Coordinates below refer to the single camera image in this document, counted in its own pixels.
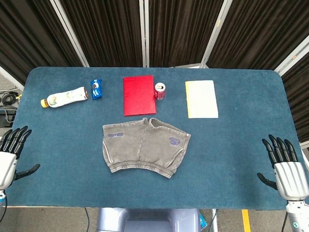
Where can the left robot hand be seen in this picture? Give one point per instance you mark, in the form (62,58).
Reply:
(6,164)

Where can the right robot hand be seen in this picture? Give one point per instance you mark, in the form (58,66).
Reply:
(288,176)

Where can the grey shorts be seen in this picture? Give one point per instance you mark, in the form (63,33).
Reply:
(142,149)

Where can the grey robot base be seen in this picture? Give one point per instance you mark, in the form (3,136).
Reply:
(148,220)

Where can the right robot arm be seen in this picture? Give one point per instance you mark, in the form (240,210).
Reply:
(297,215)

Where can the white bottle with yellow cap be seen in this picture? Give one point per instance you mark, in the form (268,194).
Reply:
(65,97)

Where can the white and yellow book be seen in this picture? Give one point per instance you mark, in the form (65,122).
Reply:
(202,99)

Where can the blue cookie packet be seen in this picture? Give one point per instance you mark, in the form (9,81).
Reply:
(96,89)

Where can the red book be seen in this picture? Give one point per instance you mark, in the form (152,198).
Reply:
(139,95)

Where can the red soda can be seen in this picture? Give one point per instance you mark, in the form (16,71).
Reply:
(160,91)

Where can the black folding screen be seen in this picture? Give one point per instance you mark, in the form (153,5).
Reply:
(154,31)

